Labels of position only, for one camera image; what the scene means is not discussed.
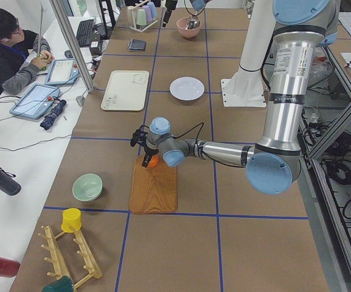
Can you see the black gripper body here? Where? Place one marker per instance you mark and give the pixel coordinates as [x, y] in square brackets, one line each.
[149, 151]

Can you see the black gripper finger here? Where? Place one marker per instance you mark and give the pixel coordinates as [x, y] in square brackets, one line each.
[146, 160]

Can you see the orange fruit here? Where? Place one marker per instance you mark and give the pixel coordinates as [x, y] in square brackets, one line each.
[153, 161]

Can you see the white round plate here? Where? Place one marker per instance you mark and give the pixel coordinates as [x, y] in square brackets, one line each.
[186, 88]

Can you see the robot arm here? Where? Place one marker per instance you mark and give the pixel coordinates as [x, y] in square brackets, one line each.
[197, 5]

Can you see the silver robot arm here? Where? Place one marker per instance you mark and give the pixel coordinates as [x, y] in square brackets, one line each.
[273, 72]

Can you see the cream bear tray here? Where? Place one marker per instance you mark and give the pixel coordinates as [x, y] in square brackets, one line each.
[125, 91]

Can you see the wooden cutting board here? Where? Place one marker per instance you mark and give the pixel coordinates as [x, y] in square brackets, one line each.
[154, 190]

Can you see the green bowl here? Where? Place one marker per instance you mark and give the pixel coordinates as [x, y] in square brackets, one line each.
[87, 187]

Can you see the folded grey cloth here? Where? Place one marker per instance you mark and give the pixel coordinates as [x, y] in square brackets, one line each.
[136, 45]

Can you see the folded plaid umbrella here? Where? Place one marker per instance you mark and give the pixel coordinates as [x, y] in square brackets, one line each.
[50, 118]

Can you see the yellow cup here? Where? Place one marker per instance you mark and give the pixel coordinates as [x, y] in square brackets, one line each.
[71, 220]

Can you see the far blue teach pendant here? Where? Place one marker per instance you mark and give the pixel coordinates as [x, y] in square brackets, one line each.
[62, 72]

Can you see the blue teach pendant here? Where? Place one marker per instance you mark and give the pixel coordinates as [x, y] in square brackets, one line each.
[62, 72]
[36, 102]

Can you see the near blue teach pendant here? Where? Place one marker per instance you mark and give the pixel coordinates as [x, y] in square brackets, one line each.
[36, 102]

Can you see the pale green cup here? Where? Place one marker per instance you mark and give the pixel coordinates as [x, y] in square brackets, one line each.
[141, 18]

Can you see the black keyboard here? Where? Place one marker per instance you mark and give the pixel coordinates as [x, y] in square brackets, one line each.
[84, 32]

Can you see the purple cup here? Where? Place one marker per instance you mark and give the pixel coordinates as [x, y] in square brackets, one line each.
[150, 11]

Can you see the pink bowl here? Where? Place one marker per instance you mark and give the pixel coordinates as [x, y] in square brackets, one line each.
[181, 26]

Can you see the metal utensil in bowl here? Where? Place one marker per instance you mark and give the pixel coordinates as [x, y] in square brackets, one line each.
[192, 22]

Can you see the wooden cup rack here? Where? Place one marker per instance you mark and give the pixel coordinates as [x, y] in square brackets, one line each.
[70, 256]

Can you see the black water bottle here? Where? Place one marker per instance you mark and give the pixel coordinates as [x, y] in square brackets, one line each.
[7, 183]

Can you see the dark green cup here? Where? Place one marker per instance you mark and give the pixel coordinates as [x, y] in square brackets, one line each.
[64, 284]

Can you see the seated person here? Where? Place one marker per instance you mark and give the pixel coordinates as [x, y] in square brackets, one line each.
[23, 54]

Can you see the white wire cup rack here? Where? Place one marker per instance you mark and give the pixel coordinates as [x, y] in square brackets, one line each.
[143, 28]

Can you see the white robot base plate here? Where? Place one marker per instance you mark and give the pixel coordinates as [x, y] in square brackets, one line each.
[243, 92]

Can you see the aluminium frame post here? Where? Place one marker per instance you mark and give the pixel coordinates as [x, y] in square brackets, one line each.
[69, 37]

